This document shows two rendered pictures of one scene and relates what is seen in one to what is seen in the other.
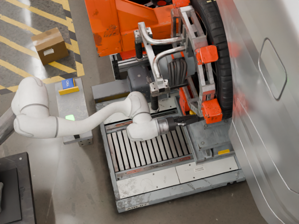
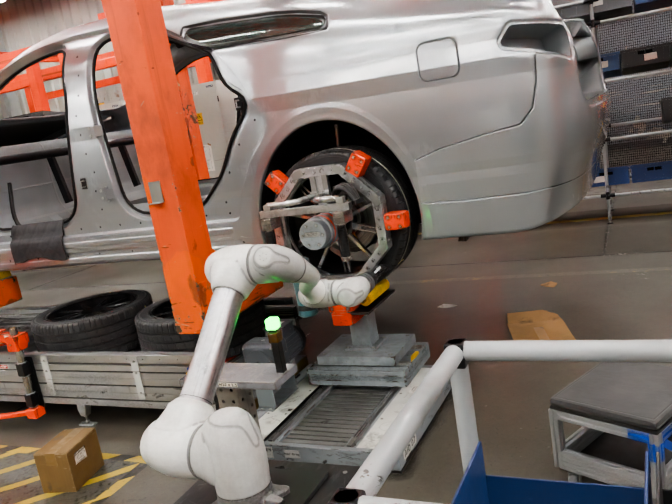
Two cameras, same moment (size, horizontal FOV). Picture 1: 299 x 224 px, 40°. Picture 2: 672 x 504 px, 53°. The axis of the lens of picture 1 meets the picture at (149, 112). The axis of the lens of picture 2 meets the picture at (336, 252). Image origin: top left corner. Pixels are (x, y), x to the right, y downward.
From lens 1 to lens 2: 2.48 m
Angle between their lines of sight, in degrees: 62
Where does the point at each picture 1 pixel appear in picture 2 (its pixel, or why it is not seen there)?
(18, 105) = (236, 261)
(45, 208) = not seen: outside the picture
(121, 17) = not seen: hidden behind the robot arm
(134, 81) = (265, 343)
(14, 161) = not seen: hidden behind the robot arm
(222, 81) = (385, 181)
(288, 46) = (440, 22)
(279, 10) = (413, 20)
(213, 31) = (344, 153)
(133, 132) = (351, 285)
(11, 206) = (294, 478)
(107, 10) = (204, 241)
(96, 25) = (197, 268)
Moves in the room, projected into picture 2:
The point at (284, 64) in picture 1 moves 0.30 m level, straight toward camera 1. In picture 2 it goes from (446, 35) to (495, 20)
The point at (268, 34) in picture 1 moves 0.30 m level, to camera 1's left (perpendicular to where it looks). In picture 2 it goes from (417, 40) to (380, 41)
